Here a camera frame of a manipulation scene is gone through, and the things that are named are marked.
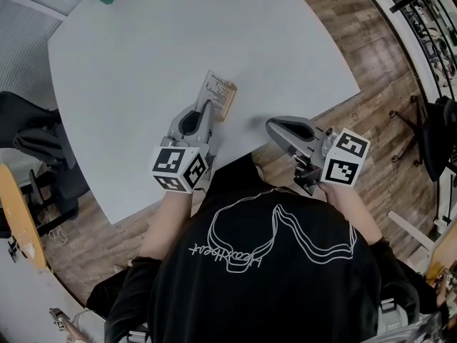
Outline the black mesh office chair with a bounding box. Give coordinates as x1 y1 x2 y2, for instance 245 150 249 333
388 94 457 184

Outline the black metal railing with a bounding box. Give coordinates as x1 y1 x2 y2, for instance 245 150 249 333
356 0 457 99

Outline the acrylic sign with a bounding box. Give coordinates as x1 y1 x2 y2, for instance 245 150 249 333
196 69 233 121

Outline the person's left forearm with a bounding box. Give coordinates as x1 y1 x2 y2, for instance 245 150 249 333
137 189 194 262

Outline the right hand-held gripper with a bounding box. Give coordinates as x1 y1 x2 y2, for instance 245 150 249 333
266 115 371 196

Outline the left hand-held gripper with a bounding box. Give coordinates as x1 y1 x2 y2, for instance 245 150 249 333
151 99 219 194

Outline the white desk frame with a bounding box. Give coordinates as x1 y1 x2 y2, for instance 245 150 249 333
388 166 457 264

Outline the white cable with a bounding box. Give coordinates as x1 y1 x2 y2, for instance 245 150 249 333
48 225 69 244

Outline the person's right forearm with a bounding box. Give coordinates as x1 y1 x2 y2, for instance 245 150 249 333
319 182 383 244

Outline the round wooden side table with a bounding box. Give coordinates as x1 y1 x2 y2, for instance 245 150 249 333
0 163 47 270

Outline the black high-back office chair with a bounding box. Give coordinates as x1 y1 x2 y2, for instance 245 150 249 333
0 90 92 239

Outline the black printed t-shirt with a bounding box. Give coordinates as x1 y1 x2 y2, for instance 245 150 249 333
85 154 443 343

